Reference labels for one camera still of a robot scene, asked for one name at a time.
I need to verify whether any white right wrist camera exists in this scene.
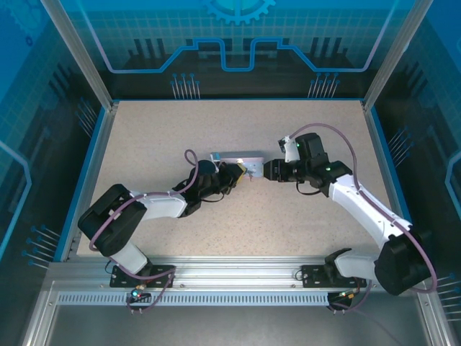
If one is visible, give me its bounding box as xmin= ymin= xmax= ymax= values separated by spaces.
xmin=277 ymin=135 xmax=300 ymax=163

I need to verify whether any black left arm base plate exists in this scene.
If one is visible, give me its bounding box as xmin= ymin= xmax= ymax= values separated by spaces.
xmin=109 ymin=264 xmax=177 ymax=289

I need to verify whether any aluminium right side rail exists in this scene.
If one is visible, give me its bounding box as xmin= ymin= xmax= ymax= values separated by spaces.
xmin=361 ymin=100 xmax=413 ymax=260

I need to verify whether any light blue cartoon tin box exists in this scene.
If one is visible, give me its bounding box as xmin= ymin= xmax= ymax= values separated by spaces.
xmin=210 ymin=150 xmax=267 ymax=180

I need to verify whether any right base connector with LED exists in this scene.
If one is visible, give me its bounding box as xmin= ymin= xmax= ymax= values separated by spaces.
xmin=327 ymin=288 xmax=363 ymax=306

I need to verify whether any aluminium mounting rail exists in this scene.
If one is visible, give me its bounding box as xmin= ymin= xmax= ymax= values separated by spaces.
xmin=46 ymin=256 xmax=433 ymax=289

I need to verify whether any aluminium frame post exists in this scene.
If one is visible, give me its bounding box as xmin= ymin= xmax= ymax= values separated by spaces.
xmin=39 ymin=0 xmax=120 ymax=111
xmin=362 ymin=0 xmax=435 ymax=111

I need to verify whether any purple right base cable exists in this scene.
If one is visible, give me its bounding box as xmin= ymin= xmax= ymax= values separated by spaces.
xmin=326 ymin=277 xmax=375 ymax=314

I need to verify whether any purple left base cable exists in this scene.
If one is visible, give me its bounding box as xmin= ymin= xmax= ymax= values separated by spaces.
xmin=104 ymin=259 xmax=177 ymax=314

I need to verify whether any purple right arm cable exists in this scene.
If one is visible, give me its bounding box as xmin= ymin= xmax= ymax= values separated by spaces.
xmin=287 ymin=123 xmax=439 ymax=293

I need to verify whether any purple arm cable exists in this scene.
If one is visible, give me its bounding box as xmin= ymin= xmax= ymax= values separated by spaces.
xmin=88 ymin=149 xmax=224 ymax=253
xmin=287 ymin=123 xmax=439 ymax=293

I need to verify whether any aluminium right frame post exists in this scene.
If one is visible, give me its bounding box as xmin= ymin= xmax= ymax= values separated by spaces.
xmin=362 ymin=0 xmax=435 ymax=111

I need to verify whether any base connector with led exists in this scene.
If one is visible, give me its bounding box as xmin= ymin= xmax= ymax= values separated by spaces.
xmin=327 ymin=288 xmax=363 ymax=306
xmin=125 ymin=284 xmax=152 ymax=303

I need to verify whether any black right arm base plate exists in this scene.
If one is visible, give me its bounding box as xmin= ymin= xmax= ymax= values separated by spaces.
xmin=300 ymin=264 xmax=368 ymax=289

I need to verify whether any aluminium left side rail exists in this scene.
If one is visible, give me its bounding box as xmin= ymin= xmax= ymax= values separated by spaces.
xmin=59 ymin=102 xmax=120 ymax=262

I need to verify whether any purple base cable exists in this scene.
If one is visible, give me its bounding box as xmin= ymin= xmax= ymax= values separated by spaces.
xmin=104 ymin=259 xmax=177 ymax=314
xmin=326 ymin=277 xmax=375 ymax=314

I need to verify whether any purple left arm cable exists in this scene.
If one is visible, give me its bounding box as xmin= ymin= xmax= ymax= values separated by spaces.
xmin=88 ymin=149 xmax=224 ymax=253

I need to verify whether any slotted grey cable duct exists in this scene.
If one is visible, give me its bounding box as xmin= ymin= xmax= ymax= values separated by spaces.
xmin=56 ymin=292 xmax=346 ymax=307

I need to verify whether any left base connector with LED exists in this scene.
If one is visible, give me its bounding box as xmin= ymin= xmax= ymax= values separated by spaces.
xmin=125 ymin=284 xmax=152 ymax=303

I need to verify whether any aluminium left frame post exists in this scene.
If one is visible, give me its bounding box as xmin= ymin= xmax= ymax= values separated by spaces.
xmin=39 ymin=0 xmax=120 ymax=111

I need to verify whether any grey metal bottom panel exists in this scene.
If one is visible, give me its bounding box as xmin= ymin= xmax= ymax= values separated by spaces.
xmin=21 ymin=280 xmax=461 ymax=346

